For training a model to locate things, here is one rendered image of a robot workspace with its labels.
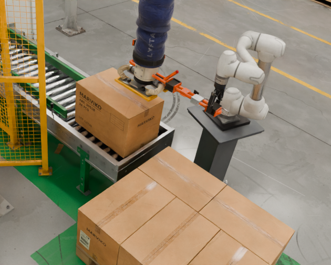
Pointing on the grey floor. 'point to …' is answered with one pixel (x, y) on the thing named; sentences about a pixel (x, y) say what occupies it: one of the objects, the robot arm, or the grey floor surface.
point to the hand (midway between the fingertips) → (213, 107)
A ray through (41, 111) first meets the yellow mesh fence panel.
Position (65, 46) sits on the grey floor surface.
